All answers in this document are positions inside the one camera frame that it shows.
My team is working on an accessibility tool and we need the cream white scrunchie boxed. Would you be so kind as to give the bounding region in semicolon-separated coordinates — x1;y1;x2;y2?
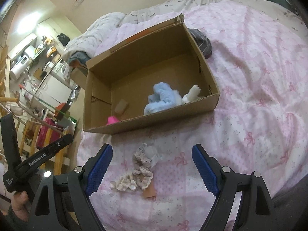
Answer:
110;174;137;191

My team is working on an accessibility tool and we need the white fluffy sock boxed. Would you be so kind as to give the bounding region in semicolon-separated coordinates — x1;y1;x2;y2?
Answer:
174;85;201;106

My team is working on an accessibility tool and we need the pink round soft object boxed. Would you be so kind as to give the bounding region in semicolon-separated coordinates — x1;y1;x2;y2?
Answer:
106;116;120;125

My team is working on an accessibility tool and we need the left hand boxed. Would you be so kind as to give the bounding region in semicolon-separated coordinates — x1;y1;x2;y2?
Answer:
11;191;29;222

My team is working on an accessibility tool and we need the beige dotted scrunchie in bag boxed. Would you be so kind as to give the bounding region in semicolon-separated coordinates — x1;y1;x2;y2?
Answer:
132;142;162;190

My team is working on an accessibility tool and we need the magenta bag on shelf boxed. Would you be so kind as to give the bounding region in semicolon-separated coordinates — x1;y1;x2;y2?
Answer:
35;117;63;149

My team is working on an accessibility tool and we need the pink floral bed quilt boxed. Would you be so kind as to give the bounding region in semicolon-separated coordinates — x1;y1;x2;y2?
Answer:
77;1;307;230

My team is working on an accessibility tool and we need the brown cardboard tag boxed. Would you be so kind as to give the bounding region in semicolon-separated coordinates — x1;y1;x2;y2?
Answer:
143;179;156;198

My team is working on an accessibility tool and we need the light blue fluffy sock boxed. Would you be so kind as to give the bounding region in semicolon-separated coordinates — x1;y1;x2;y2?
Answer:
144;82;182;115

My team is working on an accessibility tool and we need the brown cardboard box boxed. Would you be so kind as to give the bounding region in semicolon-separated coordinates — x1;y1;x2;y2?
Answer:
84;15;220;135

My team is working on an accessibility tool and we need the large cardboard box on floor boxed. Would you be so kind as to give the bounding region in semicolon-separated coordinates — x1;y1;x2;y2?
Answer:
70;68;87;90

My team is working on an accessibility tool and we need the white washing machine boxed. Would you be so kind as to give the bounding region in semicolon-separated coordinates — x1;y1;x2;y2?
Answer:
10;55;32;81

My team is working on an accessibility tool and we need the grey striped cloth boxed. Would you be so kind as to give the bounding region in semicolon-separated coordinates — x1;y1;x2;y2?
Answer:
188;29;212;59

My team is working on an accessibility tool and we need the white grey patterned duvet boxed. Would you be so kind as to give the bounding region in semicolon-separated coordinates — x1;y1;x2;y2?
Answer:
62;0;307;61

